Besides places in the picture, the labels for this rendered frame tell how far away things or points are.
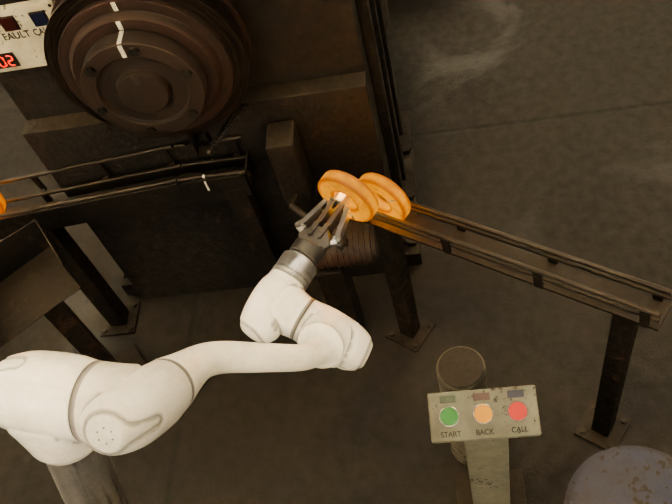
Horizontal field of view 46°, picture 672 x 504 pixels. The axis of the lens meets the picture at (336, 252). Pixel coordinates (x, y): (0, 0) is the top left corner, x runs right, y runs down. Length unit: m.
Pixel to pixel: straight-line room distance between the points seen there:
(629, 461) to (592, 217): 1.11
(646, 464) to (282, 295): 0.91
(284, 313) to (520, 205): 1.37
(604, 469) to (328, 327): 0.73
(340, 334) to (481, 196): 1.36
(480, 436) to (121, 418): 0.88
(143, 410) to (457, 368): 0.94
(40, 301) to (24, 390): 1.01
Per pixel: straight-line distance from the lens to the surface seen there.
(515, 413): 1.82
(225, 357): 1.47
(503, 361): 2.55
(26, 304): 2.36
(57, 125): 2.33
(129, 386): 1.26
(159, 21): 1.82
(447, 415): 1.82
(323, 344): 1.64
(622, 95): 3.25
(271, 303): 1.71
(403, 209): 1.99
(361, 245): 2.20
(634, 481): 1.97
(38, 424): 1.34
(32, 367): 1.35
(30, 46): 2.18
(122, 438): 1.23
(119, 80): 1.88
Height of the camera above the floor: 2.28
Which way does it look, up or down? 53 degrees down
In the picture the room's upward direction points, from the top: 18 degrees counter-clockwise
